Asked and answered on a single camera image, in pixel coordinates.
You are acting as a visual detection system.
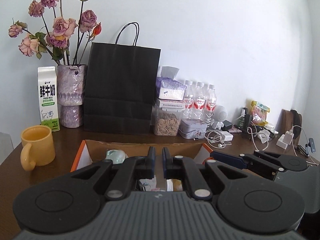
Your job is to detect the yellow mug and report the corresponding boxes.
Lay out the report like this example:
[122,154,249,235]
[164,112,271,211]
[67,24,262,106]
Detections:
[20,126,56,172]

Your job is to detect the crumpled white plastic bag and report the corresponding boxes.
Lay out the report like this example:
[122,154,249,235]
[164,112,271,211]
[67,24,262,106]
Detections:
[257,129,275,143]

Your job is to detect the white wired earphones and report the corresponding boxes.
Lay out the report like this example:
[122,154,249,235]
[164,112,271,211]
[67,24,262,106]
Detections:
[204,129,232,148]

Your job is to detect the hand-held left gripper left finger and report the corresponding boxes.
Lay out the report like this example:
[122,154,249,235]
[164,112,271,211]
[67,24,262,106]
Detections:
[70,146,157,201]

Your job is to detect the white charging dock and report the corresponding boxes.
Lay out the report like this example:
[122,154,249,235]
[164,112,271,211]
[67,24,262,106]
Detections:
[276,127,295,149]

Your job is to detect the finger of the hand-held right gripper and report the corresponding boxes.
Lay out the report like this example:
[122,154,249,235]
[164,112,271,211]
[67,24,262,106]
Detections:
[210,149,286,180]

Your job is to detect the purple textured vase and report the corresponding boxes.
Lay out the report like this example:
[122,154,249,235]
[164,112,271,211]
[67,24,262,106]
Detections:
[57,64,87,128]

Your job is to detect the white charging cable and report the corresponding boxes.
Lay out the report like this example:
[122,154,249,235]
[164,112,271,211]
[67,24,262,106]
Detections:
[247,126,269,151]

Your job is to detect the dried pink roses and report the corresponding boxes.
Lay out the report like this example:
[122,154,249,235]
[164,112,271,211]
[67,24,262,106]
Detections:
[9,0,102,66]

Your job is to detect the water bottle red label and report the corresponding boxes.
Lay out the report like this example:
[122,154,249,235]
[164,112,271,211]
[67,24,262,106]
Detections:
[194,82,207,123]
[183,80,195,120]
[205,84,217,125]

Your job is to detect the red cardboard box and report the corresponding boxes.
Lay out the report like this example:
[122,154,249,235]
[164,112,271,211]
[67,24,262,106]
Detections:
[71,140,218,193]

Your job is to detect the clear seed container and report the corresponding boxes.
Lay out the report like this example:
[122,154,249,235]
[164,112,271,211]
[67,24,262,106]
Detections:
[152,104,182,136]

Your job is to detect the black clip stand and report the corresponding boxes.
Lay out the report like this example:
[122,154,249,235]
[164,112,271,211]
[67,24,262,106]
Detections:
[296,137,317,157]

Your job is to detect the yellow snack bag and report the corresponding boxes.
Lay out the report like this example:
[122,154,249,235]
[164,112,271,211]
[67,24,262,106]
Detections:
[251,101,270,127]

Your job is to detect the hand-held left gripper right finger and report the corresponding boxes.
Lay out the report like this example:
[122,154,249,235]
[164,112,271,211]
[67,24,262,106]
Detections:
[162,147,250,201]

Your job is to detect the wooden headphone stand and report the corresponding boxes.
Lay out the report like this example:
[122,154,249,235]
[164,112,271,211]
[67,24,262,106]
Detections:
[280,109,303,140]

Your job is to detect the white robot speaker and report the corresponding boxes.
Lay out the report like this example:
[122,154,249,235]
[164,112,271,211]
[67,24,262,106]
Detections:
[211,105,228,130]

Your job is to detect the purple tissue pack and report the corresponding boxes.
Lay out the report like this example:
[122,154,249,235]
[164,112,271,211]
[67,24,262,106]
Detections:
[155,66,187,100]

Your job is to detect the white milk carton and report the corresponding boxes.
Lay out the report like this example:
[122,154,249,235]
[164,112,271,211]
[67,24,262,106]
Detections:
[37,66,60,132]

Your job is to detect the black paper bag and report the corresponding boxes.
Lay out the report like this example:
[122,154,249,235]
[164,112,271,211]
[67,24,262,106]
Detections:
[84,22,161,136]

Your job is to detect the white printed flat box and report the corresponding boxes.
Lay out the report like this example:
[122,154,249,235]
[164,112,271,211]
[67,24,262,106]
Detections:
[155,99,186,111]

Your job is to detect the white patterned tin box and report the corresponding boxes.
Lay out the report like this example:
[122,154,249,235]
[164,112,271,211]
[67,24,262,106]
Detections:
[179,118,208,140]

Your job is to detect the black desk holder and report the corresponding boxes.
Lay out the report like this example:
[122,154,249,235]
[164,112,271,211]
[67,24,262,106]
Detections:
[241,107,253,140]

